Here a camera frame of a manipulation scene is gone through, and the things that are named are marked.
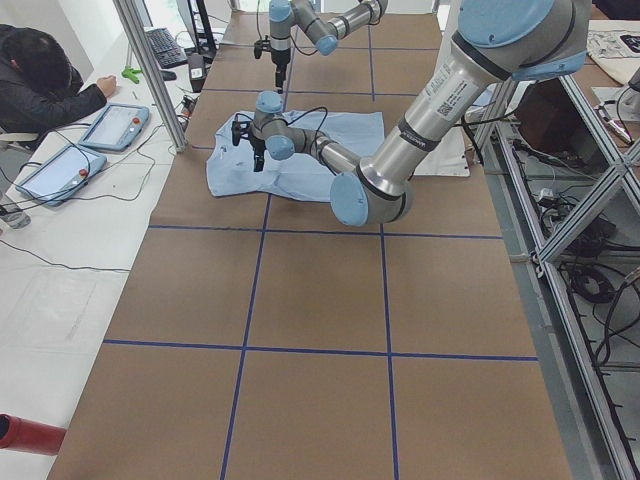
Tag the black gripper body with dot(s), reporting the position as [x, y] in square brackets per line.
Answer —
[258, 146]
[278, 61]

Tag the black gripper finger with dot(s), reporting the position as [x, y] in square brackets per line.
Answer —
[259, 161]
[279, 80]

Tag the light blue t-shirt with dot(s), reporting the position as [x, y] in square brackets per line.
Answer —
[229, 170]

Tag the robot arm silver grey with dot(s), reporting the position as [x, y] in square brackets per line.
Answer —
[324, 35]
[494, 41]

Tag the black power adapter labelled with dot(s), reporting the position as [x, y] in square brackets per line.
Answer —
[197, 71]

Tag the black computer mouse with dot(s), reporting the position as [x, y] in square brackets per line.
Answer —
[168, 75]

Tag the black keyboard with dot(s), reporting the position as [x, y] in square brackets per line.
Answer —
[167, 52]

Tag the far blue teach pendant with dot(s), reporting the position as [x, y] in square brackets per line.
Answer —
[115, 128]

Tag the blue teach pendant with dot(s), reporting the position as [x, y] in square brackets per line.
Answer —
[63, 175]
[115, 128]

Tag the green plastic object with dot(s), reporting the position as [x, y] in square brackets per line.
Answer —
[131, 74]

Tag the near blue teach pendant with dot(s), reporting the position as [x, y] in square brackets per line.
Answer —
[63, 175]

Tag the person in black jacket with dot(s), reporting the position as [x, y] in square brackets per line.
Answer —
[40, 88]

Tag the red cylinder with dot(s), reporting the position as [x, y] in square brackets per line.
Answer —
[28, 436]

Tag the aluminium frame post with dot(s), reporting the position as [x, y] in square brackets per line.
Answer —
[134, 30]

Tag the aluminium frame rack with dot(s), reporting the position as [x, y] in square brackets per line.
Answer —
[568, 154]

